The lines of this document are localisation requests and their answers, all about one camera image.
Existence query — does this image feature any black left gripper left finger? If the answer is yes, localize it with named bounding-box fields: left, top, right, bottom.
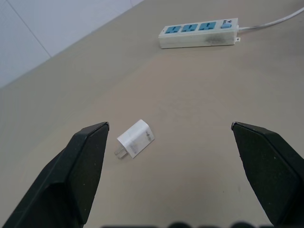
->
left=0, top=122, right=110, bottom=228

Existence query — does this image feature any white plug adapter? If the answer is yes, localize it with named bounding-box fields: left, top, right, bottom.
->
left=114, top=119, right=156, bottom=160

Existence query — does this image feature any white blue power strip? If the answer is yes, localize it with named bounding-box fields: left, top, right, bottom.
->
left=158, top=18, right=241, bottom=49

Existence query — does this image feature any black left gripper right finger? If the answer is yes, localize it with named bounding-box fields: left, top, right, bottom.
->
left=230, top=121, right=304, bottom=228

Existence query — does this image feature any white power strip cable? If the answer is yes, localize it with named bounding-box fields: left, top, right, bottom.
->
left=238, top=7, right=304, bottom=31

